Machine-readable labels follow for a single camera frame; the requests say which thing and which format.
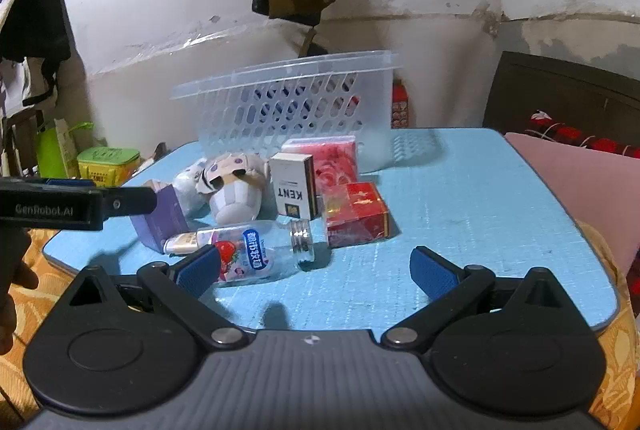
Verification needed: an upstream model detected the red black plaid blanket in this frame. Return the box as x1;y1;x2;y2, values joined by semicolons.
524;109;640;159

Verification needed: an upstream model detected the green paper bag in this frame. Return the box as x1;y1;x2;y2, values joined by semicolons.
34;121;96;180

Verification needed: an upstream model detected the white cigarette box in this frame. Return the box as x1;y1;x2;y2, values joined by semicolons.
270;153;321;221

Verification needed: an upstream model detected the brown cardboard piece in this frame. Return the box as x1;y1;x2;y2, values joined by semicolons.
139;141;169;172

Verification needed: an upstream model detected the person's left hand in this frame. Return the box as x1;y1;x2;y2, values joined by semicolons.
0;230;40;356

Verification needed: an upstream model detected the red cigarette box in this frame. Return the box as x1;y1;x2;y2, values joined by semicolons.
322;182;391;250

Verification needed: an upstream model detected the pink tissue pack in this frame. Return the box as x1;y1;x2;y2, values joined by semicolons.
281;135;361;197

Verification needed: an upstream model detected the pink pillow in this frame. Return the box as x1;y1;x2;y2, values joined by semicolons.
504;132;640;278

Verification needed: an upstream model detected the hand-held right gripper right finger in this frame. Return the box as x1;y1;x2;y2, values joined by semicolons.
381;246;571;352

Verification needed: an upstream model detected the yellow-green lidded box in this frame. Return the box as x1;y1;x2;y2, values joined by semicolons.
76;146;141;187

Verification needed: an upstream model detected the purple paper box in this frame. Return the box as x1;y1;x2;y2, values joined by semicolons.
128;180;191;255

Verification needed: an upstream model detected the cream orange printed tube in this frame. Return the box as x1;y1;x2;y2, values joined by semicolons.
164;232;201;257

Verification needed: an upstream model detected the black hanging cloth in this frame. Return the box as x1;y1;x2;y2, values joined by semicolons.
0;0;72;62

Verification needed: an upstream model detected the red printed carton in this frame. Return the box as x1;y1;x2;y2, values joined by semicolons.
391;79;412;130

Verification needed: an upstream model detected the clear plastic basket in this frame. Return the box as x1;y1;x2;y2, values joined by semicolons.
171;50;404;174

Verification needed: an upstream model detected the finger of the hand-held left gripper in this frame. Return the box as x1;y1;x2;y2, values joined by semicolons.
0;177;97;190
101;186;159;217

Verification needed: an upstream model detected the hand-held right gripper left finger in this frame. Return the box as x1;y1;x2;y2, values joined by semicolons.
67;244;251;352

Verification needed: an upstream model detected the dark wooden headboard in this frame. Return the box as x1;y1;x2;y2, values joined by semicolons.
482;51;640;147

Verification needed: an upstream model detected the clear strawberry label bottle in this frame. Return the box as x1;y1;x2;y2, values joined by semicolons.
196;218;317;287

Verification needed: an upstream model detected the white dotted pouch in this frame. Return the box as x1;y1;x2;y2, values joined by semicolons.
172;158;212;217

